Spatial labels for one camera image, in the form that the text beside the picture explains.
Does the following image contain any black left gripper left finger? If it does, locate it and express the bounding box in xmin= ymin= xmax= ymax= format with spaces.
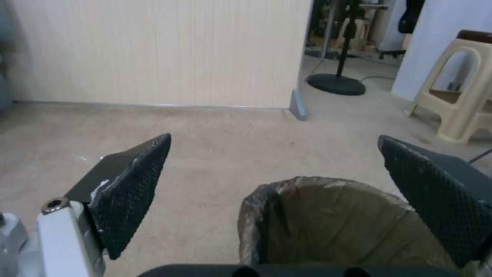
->
xmin=0 ymin=133 xmax=172 ymax=277

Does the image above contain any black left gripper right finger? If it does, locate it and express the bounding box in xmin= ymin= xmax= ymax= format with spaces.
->
xmin=377 ymin=135 xmax=492 ymax=269

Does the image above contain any trash can with dark liner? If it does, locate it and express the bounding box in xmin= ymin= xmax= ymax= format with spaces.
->
xmin=238 ymin=176 xmax=477 ymax=277

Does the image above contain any beige plastic stool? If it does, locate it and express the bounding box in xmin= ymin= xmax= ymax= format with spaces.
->
xmin=407 ymin=30 xmax=492 ymax=146

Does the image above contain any beige ribbed partition panel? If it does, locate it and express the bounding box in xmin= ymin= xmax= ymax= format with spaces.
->
xmin=9 ymin=0 xmax=314 ymax=110

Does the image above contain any black round-base stand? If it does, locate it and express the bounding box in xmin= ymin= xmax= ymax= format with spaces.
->
xmin=306 ymin=0 xmax=367 ymax=96

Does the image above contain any grey partition foot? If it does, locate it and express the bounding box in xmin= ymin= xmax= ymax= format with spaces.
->
xmin=290 ymin=89 xmax=310 ymax=121

